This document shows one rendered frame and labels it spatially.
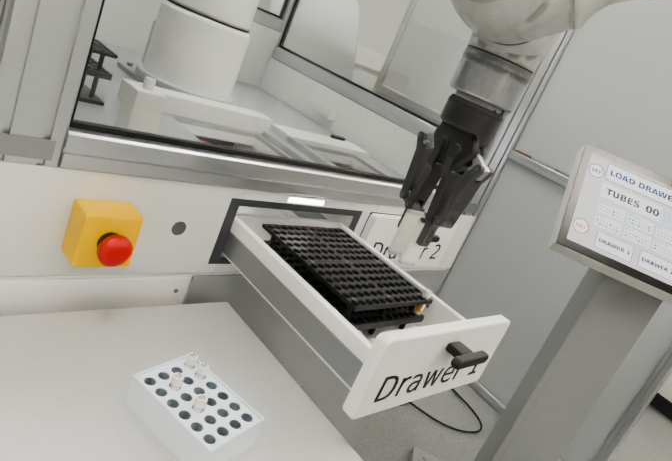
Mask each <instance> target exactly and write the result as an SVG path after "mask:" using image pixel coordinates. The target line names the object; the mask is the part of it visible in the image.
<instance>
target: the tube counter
mask: <svg viewBox="0 0 672 461"><path fill-rule="evenodd" d="M643 215H645V216H647V217H649V218H651V219H654V220H656V221H658V222H660V223H663V224H665V225H667V226H670V227H672V212H671V211H669V210H667V209H665V208H662V207H660V206H658V205H655V204H653V203H651V202H649V201H646V205H645V209H644V214H643Z"/></svg>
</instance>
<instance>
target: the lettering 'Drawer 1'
mask: <svg viewBox="0 0 672 461"><path fill-rule="evenodd" d="M450 368H453V367H452V366H450V367H449V368H448V369H447V370H446V371H445V372H444V374H443V376H442V378H441V382H442V383H444V382H447V381H448V380H449V379H450V378H448V379H446V380H443V378H444V376H446V375H449V374H453V372H454V370H455V368H453V370H452V372H449V373H446V372H447V371H448V370H449V369H450ZM443 370H444V368H442V370H441V371H440V373H439V374H438V376H437V377H436V374H437V371H438V370H435V372H434V373H433V374H432V376H431V377H430V379H429V380H428V378H429V375H430V373H431V371H430V372H428V375H427V377H426V380H425V383H424V386H423V388H425V387H426V386H427V384H428V383H429V382H430V380H431V379H432V377H433V376H434V377H433V379H432V382H431V385H430V386H433V384H434V383H435V381H436V380H437V379H438V377H439V376H440V374H441V373H442V371H443ZM416 377H420V379H419V380H417V381H414V382H412V383H411V384H410V385H409V386H408V388H407V390H406V392H407V393H410V392H412V391H413V390H414V391H416V389H417V387H418V386H419V384H420V382H421V380H422V378H423V374H418V375H416V376H414V378H413V379H415V378H416ZM435 377H436V378H435ZM411 378H412V376H410V377H408V378H407V379H406V378H404V379H403V381H402V383H401V385H400V387H399V389H398V391H397V392H396V394H395V396H397V395H398V393H399V391H400V389H401V388H402V386H403V384H404V383H405V382H406V381H407V380H409V379H411ZM389 379H395V384H394V386H393V388H392V390H391V391H390V392H389V393H388V394H387V395H386V396H384V397H382V398H379V396H380V394H381V392H382V390H383V388H384V386H385V384H386V382H387V381H388V380H389ZM434 379H435V380H434ZM398 381H399V377H398V376H390V377H386V379H385V381H384V383H383V385H382V387H381V389H380V391H379V393H378V395H377V396H376V398H375V400H374V402H373V403H375V402H378V401H381V400H384V399H385V398H387V397H388V396H389V395H390V394H391V393H392V392H393V391H394V389H395V388H396V386H397V384H398ZM427 381H428V382H427ZM415 383H417V385H416V386H415V387H414V388H413V389H412V390H409V389H410V387H411V386H412V385H413V384H415ZM378 398H379V399H378Z"/></svg>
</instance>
